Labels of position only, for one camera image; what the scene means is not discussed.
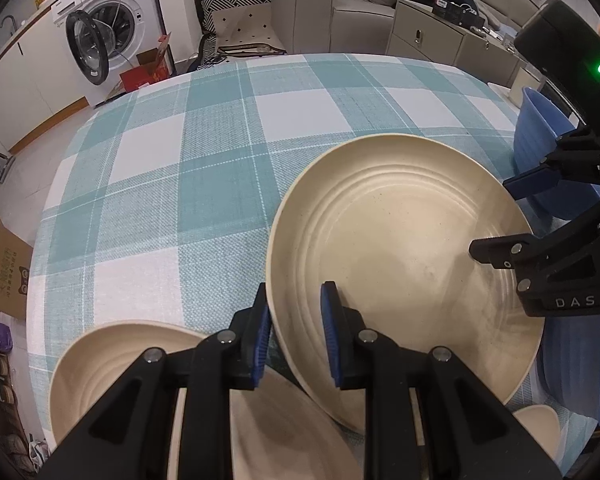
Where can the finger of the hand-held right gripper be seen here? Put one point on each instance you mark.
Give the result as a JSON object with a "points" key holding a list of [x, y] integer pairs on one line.
{"points": [[530, 182], [500, 250]]}

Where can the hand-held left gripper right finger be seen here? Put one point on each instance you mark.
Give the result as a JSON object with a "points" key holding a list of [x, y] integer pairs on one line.
{"points": [[330, 340]]}

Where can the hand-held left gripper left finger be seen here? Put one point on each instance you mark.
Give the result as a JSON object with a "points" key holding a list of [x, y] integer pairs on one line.
{"points": [[260, 345]]}

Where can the blue ceramic bowl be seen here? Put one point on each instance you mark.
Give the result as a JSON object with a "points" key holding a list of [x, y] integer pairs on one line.
{"points": [[535, 130], [575, 360]]}

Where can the beige ridged plate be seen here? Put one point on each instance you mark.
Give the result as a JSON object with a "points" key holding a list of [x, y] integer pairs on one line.
{"points": [[405, 240], [95, 375], [280, 435]]}

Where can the black open box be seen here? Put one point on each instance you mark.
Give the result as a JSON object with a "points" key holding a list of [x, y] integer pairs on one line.
{"points": [[457, 10]]}

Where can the grey nightstand cabinet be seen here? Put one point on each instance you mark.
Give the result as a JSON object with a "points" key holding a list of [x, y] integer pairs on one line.
{"points": [[420, 35]]}

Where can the small cream plate edge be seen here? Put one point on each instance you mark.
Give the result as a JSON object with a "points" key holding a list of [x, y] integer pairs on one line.
{"points": [[537, 430]]}

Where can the teal checked tablecloth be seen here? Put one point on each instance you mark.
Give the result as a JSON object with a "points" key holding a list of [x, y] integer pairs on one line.
{"points": [[205, 160]]}

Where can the grey sofa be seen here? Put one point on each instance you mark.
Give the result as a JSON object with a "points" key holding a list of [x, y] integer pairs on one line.
{"points": [[305, 10]]}

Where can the row of shoes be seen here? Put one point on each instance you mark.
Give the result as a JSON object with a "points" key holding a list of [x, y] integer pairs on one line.
{"points": [[0, 390]]}

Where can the brown cardboard box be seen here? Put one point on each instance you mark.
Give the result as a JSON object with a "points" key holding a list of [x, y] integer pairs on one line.
{"points": [[0, 270]]}

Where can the red cardboard box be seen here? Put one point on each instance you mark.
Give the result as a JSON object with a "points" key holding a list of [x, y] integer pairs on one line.
{"points": [[145, 72]]}

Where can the white washing machine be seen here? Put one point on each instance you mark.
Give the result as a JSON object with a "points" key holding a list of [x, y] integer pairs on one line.
{"points": [[130, 15]]}

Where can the white kitchen counter cabinet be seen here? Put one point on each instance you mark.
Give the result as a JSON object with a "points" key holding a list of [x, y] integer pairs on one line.
{"points": [[20, 80]]}

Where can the metal faucet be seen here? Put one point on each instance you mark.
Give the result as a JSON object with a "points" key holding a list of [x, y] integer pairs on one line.
{"points": [[9, 22]]}

